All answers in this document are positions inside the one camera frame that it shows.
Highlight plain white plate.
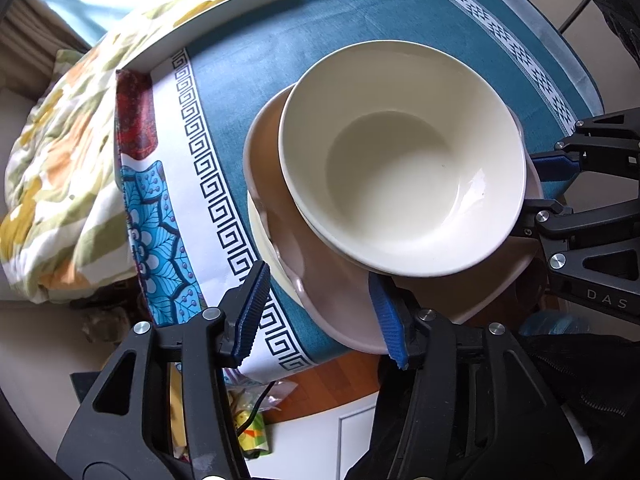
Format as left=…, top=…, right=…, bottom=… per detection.
left=246, top=193, right=306, bottom=310

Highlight cream ceramic bowl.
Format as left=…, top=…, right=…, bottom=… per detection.
left=279, top=115, right=527, bottom=278

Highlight brown curtain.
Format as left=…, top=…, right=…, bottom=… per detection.
left=1, top=0, right=90, bottom=101

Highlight floral duvet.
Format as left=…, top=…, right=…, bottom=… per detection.
left=1, top=0, right=224, bottom=304

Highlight black metal rod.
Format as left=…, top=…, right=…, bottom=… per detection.
left=558, top=0, right=591, bottom=35

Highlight blue patterned tablecloth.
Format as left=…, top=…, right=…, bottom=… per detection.
left=113, top=0, right=604, bottom=385

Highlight white ceramic bowl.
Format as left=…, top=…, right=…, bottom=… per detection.
left=278, top=40, right=527, bottom=278

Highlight colourful snack packet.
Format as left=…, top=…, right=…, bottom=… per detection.
left=169, top=364, right=297, bottom=462

